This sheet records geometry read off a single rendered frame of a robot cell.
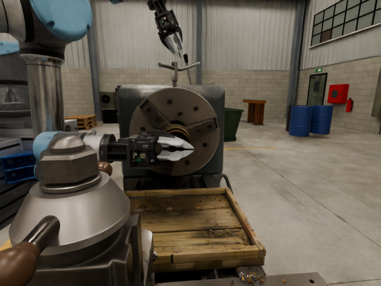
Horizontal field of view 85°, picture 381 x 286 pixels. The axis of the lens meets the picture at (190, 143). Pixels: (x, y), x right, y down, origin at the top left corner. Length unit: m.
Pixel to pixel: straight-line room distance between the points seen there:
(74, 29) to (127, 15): 10.88
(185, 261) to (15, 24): 0.54
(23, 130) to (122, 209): 0.77
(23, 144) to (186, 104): 0.58
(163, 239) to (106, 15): 11.27
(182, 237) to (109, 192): 0.39
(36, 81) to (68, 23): 0.20
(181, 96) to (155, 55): 10.14
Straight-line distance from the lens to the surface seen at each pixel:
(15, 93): 0.95
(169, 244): 0.53
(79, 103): 11.47
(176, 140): 0.53
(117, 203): 0.17
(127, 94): 0.90
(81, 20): 0.54
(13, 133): 0.94
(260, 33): 11.97
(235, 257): 0.50
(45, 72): 0.66
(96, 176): 0.17
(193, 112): 0.72
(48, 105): 0.66
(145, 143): 0.48
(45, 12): 0.51
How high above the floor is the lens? 1.21
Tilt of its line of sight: 13 degrees down
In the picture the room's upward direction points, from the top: straight up
